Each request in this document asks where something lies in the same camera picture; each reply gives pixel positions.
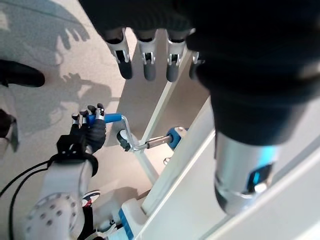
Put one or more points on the white metal bed frame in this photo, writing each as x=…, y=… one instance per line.
x=162, y=100

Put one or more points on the white blue bed corner bumper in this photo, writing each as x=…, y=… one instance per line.
x=130, y=217

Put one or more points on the black wrist clamp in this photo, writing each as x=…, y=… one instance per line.
x=71, y=147

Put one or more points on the blue-grip silver bed crank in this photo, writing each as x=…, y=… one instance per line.
x=113, y=118

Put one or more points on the grey bed caster wheel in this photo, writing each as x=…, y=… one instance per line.
x=123, y=140

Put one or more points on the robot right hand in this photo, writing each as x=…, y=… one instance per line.
x=96, y=135

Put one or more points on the red white blue sneaker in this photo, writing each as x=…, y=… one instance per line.
x=90, y=197

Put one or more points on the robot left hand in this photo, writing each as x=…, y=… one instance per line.
x=250, y=50

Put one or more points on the blue crank socket block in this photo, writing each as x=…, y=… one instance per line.
x=176, y=137

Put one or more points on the dark robot foot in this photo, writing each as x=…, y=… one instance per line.
x=6, y=125
x=20, y=73

